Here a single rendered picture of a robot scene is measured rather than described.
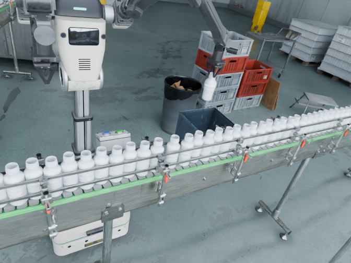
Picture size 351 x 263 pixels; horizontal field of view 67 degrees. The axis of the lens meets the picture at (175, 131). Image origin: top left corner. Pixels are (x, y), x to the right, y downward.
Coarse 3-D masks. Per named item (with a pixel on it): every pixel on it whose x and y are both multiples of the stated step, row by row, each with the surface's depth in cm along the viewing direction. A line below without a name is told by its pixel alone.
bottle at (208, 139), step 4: (208, 132) 127; (212, 132) 127; (204, 136) 128; (208, 136) 125; (212, 136) 125; (204, 140) 126; (208, 140) 126; (212, 140) 126; (204, 144) 127; (208, 144) 126; (204, 148) 128; (208, 148) 127; (204, 152) 129; (208, 152) 129; (200, 156) 131; (200, 160) 132; (204, 160) 131
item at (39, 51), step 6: (36, 42) 82; (36, 48) 83; (42, 48) 83; (48, 48) 84; (36, 54) 84; (42, 54) 84; (48, 54) 85; (54, 54) 86; (36, 60) 82; (54, 60) 85
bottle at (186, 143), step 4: (188, 136) 122; (192, 136) 120; (184, 140) 120; (188, 140) 119; (184, 144) 120; (188, 144) 120; (192, 144) 121; (180, 148) 123; (184, 148) 120; (188, 148) 120; (184, 152) 122; (188, 152) 122; (180, 156) 124; (184, 156) 123; (188, 156) 123; (180, 160) 125; (180, 164) 126; (184, 164) 125; (188, 164) 127
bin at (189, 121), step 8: (184, 112) 185; (192, 112) 188; (200, 112) 192; (208, 112) 197; (216, 112) 196; (184, 120) 178; (192, 120) 193; (200, 120) 197; (208, 120) 201; (216, 120) 197; (224, 120) 189; (176, 128) 190; (184, 128) 179; (192, 128) 171; (200, 128) 202; (208, 128) 207; (184, 136) 181
